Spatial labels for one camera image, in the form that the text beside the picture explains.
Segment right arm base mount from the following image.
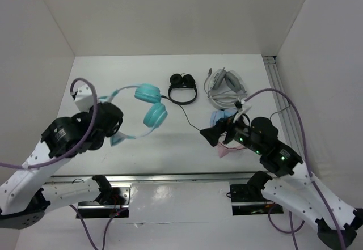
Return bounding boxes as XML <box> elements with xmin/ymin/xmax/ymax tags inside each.
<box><xmin>226</xmin><ymin>184</ymin><xmax>275</xmax><ymax>216</ymax></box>

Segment black headphone audio cable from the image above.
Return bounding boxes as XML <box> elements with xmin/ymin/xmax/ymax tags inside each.
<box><xmin>161</xmin><ymin>94</ymin><xmax>290</xmax><ymax>137</ymax></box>

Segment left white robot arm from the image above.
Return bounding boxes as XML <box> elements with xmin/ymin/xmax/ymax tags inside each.
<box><xmin>1</xmin><ymin>103</ymin><xmax>123</xmax><ymax>230</ymax></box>

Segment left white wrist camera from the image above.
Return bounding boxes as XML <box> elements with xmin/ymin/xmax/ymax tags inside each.
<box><xmin>70</xmin><ymin>84</ymin><xmax>98</xmax><ymax>112</ymax></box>

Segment aluminium rail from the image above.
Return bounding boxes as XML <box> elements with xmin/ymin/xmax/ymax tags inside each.
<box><xmin>42</xmin><ymin>171</ymin><xmax>256</xmax><ymax>184</ymax></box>
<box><xmin>263</xmin><ymin>56</ymin><xmax>305</xmax><ymax>159</ymax></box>

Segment aluminium rail at front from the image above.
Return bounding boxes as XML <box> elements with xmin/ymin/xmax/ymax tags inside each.
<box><xmin>42</xmin><ymin>171</ymin><xmax>256</xmax><ymax>184</ymax></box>

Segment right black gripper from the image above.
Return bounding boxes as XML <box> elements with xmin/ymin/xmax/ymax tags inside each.
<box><xmin>199</xmin><ymin>109</ymin><xmax>263</xmax><ymax>154</ymax></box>

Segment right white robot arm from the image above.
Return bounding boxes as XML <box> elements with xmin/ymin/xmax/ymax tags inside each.
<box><xmin>200</xmin><ymin>116</ymin><xmax>362</xmax><ymax>249</ymax></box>

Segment purple cable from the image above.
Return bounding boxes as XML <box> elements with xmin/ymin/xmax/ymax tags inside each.
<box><xmin>243</xmin><ymin>88</ymin><xmax>347</xmax><ymax>250</ymax></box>
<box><xmin>0</xmin><ymin>77</ymin><xmax>131</xmax><ymax>250</ymax></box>

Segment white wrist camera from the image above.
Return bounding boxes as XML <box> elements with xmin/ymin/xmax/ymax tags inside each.
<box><xmin>233</xmin><ymin>99</ymin><xmax>252</xmax><ymax>122</ymax></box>
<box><xmin>70</xmin><ymin>84</ymin><xmax>98</xmax><ymax>112</ymax></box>

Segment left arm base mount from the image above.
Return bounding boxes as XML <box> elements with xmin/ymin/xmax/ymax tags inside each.
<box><xmin>76</xmin><ymin>183</ymin><xmax>131</xmax><ymax>219</ymax></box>

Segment small black headphones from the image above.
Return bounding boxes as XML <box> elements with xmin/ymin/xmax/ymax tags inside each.
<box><xmin>168</xmin><ymin>74</ymin><xmax>198</xmax><ymax>105</ymax></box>

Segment teal cat-ear headphones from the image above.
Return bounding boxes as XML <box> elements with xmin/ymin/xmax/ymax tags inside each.
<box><xmin>99</xmin><ymin>83</ymin><xmax>168</xmax><ymax>149</ymax></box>

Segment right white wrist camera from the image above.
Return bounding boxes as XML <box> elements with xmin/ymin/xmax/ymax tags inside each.
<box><xmin>233</xmin><ymin>99</ymin><xmax>252</xmax><ymax>122</ymax></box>

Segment aluminium rail at right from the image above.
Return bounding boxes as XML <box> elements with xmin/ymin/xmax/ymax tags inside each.
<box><xmin>263</xmin><ymin>56</ymin><xmax>305</xmax><ymax>159</ymax></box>

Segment pink blue cat-ear headphones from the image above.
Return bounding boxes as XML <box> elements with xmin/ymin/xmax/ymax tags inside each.
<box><xmin>210</xmin><ymin>108</ymin><xmax>246</xmax><ymax>158</ymax></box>

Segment white grey headset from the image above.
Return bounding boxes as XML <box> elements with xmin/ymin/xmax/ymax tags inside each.
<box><xmin>204</xmin><ymin>67</ymin><xmax>248</xmax><ymax>109</ymax></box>

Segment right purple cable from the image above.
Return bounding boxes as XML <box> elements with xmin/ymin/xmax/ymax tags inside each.
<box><xmin>243</xmin><ymin>88</ymin><xmax>347</xmax><ymax>250</ymax></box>

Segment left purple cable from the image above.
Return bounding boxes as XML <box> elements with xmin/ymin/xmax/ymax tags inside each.
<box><xmin>0</xmin><ymin>77</ymin><xmax>131</xmax><ymax>250</ymax></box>

